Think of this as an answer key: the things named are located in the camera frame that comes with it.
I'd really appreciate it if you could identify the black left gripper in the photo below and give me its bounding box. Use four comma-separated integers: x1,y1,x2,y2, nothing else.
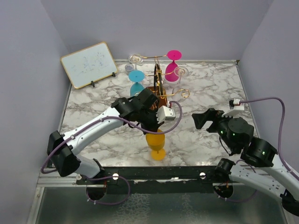
137,108,164,135

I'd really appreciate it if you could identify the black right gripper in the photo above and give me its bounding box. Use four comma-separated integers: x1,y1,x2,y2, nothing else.
192,106,237,152

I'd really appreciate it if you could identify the orange plastic wine glass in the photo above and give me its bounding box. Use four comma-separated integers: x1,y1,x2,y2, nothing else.
145,133,166,161

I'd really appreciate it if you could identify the blue plastic wine glass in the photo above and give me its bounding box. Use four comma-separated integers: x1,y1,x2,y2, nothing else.
128,70,145,97

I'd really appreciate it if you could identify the pink plastic wine glass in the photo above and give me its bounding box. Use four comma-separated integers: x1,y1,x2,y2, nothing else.
164,49,182,82

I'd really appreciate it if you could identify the clear champagne flute glass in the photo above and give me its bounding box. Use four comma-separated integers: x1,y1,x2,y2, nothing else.
128,54,143,70

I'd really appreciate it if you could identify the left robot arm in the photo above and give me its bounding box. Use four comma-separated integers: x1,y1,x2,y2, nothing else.
47,89,171,184

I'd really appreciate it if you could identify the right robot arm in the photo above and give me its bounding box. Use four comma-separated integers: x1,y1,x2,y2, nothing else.
192,108,299,216

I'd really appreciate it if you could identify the gold and black glass rack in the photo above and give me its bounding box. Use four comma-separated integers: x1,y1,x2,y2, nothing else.
142,54,190,109

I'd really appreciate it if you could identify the small jar of paper clips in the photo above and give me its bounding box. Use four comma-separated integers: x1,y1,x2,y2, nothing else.
125,64,134,73

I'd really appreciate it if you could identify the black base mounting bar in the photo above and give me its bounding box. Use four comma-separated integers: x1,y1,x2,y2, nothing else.
76,166,242,194

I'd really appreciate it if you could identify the small framed whiteboard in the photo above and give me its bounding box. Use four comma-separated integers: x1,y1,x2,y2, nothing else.
60,42,118,89

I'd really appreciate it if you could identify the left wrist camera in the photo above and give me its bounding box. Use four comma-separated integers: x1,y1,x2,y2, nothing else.
156,105,176,124

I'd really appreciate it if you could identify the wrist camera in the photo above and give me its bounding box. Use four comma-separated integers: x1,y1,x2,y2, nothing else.
156,105,176,124
222,98,245,117

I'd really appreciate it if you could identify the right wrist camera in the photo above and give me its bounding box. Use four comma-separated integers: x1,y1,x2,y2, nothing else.
222,98,245,117

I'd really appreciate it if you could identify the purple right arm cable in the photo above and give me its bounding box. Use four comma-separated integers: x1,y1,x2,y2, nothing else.
219,97,299,203

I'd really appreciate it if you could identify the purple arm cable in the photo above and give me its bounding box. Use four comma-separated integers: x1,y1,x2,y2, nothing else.
41,100,183,206
219,97,299,203

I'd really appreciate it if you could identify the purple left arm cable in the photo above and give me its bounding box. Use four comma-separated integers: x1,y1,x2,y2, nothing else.
41,100,183,206

